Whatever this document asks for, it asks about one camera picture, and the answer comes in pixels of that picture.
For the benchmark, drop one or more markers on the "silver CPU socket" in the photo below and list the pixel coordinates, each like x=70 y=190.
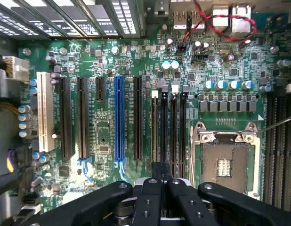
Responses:
x=226 y=153

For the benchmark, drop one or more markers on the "white PCI expansion slot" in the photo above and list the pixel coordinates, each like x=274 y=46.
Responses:
x=43 y=110

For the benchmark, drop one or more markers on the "blue PCIe expansion slot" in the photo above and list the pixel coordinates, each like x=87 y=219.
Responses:
x=119 y=117

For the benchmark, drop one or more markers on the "white power connector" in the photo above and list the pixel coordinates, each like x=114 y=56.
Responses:
x=18 y=68

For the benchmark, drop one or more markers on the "row of grey power chokes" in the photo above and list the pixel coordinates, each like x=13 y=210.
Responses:
x=226 y=104

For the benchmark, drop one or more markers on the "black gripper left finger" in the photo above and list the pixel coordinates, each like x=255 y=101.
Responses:
x=89 y=204

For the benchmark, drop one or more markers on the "silver USB port block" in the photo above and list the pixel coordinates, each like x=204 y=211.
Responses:
x=180 y=20

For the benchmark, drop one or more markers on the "grey metal PC case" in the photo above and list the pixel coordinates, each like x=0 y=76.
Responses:
x=65 y=18

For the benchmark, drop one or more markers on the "thin metal locking lever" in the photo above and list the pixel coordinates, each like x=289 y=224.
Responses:
x=277 y=123

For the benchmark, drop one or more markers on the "short black expansion slot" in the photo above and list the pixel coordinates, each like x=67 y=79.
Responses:
x=100 y=88

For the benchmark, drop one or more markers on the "silver network port block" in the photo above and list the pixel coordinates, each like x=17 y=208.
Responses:
x=237 y=21

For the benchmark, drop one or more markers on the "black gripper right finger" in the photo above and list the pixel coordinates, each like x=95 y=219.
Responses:
x=242 y=207

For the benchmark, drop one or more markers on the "green motherboard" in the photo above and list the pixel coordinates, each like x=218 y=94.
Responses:
x=126 y=58

